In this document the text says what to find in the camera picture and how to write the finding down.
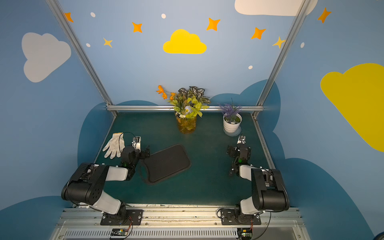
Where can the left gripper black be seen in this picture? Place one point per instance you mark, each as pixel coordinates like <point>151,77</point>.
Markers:
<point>143,153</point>

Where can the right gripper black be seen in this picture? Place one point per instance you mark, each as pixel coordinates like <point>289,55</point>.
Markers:
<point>237,150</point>

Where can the black cutting board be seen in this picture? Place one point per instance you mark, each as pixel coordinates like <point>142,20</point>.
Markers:
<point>164,164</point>

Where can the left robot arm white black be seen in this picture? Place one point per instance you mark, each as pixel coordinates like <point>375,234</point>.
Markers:
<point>86,185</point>

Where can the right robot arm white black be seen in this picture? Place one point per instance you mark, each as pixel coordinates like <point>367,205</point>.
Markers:
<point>268,192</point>

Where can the right controller board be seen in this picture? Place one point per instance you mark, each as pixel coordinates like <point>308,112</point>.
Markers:
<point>245,234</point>

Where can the controller board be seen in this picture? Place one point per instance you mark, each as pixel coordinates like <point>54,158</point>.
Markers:
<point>119,233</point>
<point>245,234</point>

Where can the left controller board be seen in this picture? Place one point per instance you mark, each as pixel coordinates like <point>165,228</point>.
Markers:
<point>119,233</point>

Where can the white work glove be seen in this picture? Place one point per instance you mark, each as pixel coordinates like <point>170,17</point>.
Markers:
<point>114,146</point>

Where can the lavender plant in white pot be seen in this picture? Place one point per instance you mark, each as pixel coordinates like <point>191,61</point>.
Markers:
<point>231,118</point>

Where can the flower bouquet in amber vase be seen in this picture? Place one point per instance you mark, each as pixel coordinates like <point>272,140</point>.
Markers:
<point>187,105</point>

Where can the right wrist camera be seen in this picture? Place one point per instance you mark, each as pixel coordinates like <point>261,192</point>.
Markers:
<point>241,140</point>

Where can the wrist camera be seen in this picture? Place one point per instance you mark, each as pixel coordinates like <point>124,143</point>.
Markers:
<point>136,143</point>
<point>241,140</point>

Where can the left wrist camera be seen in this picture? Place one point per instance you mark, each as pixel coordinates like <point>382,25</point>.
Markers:
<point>136,143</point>

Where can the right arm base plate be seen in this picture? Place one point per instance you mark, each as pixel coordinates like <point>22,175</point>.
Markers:
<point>232,217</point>

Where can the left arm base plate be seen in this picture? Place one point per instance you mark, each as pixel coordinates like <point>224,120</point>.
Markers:
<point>123,218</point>

